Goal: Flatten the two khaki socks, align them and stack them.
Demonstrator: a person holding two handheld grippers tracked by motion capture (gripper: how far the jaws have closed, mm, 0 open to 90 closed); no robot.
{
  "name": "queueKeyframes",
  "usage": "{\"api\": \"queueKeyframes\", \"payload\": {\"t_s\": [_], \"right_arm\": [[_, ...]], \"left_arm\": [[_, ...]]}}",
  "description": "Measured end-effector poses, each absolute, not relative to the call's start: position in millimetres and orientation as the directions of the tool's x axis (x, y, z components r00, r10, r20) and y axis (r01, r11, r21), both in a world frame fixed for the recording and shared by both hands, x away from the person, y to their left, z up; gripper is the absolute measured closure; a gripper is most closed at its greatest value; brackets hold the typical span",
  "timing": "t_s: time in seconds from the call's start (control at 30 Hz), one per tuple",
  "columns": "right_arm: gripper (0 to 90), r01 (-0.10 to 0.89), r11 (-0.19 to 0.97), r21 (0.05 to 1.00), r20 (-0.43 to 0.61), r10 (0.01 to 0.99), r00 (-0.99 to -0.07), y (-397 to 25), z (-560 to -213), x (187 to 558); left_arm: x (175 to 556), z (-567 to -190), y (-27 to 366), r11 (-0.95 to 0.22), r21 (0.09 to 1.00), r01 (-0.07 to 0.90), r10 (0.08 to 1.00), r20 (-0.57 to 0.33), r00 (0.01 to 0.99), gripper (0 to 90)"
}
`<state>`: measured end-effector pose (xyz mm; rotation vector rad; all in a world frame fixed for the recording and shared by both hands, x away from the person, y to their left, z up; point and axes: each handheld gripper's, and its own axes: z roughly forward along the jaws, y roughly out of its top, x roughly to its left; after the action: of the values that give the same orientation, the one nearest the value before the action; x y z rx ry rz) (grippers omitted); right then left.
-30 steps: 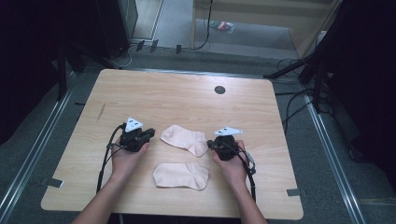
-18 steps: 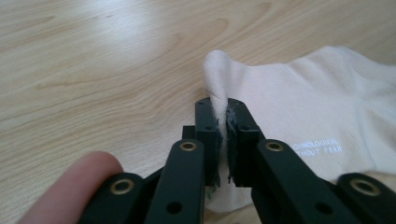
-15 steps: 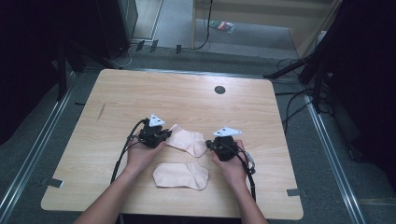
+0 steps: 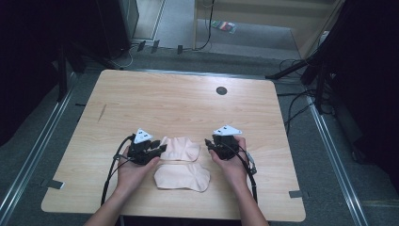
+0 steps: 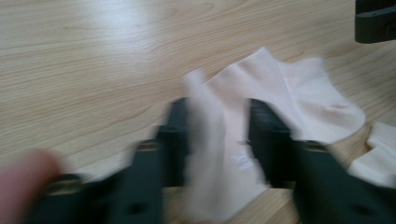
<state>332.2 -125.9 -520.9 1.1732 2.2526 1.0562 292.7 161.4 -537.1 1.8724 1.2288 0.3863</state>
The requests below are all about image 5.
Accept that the pale pink sock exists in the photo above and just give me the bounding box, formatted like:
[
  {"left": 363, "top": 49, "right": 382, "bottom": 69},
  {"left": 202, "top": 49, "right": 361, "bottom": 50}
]
[
  {"left": 346, "top": 120, "right": 396, "bottom": 189},
  {"left": 181, "top": 46, "right": 367, "bottom": 224}
]

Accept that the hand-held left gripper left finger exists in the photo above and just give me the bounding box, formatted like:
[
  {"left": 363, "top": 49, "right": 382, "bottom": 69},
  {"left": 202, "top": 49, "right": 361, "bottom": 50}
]
[{"left": 26, "top": 96, "right": 191, "bottom": 224}]

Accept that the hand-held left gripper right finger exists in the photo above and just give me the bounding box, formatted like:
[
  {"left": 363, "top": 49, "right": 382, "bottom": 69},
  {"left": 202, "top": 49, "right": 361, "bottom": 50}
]
[{"left": 247, "top": 97, "right": 396, "bottom": 224}]

